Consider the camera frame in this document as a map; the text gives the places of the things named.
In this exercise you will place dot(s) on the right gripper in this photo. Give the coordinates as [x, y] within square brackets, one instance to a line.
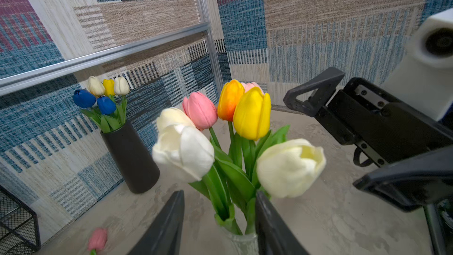
[385, 131]

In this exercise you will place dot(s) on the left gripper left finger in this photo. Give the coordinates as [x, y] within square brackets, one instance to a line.
[164, 235]

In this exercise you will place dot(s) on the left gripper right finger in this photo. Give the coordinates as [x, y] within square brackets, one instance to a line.
[274, 236]

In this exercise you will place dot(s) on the clear glass vase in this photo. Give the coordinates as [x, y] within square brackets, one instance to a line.
[242, 244]

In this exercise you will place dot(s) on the black cylindrical vase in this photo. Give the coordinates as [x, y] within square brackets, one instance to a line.
[132, 158]

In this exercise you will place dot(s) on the tulip bunch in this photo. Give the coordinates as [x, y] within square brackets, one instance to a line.
[289, 169]

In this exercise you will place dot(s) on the yellow tulip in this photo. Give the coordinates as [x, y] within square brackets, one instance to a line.
[252, 122]
[109, 87]

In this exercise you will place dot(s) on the deep pink tulip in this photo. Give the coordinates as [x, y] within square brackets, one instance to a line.
[203, 113]

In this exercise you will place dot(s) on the light pink tulip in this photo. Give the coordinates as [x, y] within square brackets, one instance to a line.
[249, 86]

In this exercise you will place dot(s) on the blue tulip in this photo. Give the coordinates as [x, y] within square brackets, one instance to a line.
[85, 100]
[110, 119]

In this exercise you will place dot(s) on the orange tulip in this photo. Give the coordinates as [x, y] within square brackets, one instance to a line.
[228, 101]

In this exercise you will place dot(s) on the cream white tulip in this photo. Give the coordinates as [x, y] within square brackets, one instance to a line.
[121, 89]

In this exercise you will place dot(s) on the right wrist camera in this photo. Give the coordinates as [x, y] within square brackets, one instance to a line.
[424, 77]

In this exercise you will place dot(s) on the black wire mesh shelf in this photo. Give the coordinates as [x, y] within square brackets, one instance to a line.
[19, 226]

